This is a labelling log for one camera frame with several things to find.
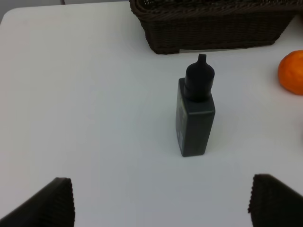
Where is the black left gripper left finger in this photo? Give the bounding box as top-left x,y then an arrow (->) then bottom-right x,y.
0,177 -> 75,227

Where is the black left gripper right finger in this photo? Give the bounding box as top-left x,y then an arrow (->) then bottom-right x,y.
248,174 -> 303,227

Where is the orange mandarin fruit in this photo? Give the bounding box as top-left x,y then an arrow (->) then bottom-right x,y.
278,50 -> 303,96

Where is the dark green pump bottle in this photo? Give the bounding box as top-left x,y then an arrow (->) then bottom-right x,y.
176,54 -> 215,157

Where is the dark brown wicker basket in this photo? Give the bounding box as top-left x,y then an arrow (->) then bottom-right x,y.
130,0 -> 303,54

